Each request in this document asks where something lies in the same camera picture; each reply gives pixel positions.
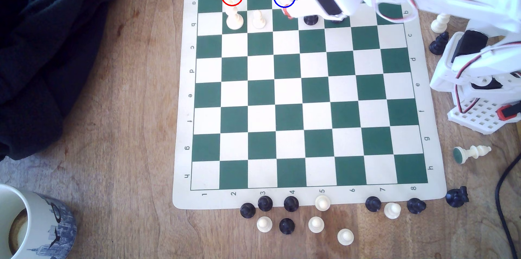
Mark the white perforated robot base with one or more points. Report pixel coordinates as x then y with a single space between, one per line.
482 118

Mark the green white chess mat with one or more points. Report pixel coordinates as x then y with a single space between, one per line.
289 96

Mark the black chess piece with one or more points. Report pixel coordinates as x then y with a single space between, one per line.
438 45

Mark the fallen white piece green felt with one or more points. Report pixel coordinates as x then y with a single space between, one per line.
472 153

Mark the black pawn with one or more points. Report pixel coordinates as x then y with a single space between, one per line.
247 210
265 202
416 205
311 20
291 203
286 226
373 203

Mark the white pawn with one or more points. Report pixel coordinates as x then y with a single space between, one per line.
264 224
392 210
322 202
345 236
258 20
316 224

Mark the tall white bishop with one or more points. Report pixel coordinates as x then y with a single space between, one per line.
235 20

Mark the black knight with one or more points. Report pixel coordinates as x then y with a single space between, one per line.
456 197

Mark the dark cloth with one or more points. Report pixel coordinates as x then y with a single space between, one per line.
49 47

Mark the white mug with skyline print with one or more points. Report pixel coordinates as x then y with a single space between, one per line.
40 226

